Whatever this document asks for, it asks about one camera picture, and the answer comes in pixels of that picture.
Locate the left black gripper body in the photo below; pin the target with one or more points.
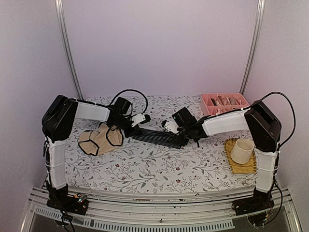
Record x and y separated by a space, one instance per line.
128 133

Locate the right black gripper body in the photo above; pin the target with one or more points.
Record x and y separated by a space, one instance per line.
186 135

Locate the navy striped underwear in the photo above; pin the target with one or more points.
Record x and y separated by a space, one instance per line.
163 138

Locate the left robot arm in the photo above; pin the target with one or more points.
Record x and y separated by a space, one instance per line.
57 125

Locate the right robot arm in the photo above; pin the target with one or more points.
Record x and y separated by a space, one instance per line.
263 125

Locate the beige underwear black trim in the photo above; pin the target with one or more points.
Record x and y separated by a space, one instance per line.
100 141

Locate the pink divided organizer tray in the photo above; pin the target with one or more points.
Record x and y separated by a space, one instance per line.
217 103

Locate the floral table cloth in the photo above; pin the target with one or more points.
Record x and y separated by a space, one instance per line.
140 167

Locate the cream ribbed cup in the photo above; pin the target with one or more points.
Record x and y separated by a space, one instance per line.
242 151

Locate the yellow woven mat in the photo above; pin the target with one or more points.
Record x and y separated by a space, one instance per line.
248 168

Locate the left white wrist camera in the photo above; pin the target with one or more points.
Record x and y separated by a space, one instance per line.
140 119

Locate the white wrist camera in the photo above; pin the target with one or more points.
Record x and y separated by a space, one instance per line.
170 126
140 119

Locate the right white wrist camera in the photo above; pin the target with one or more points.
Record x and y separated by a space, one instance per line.
170 126

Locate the front aluminium rail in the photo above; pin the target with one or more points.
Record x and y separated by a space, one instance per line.
180 212

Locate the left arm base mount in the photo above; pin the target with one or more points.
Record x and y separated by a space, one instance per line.
61 200

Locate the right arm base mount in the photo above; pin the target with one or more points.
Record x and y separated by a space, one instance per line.
259 201

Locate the left aluminium frame post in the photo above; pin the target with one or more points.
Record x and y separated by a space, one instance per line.
65 39

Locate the aluminium frame post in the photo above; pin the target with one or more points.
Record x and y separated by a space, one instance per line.
255 37
65 39

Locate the right aluminium frame post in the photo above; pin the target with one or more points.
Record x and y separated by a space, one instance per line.
255 37

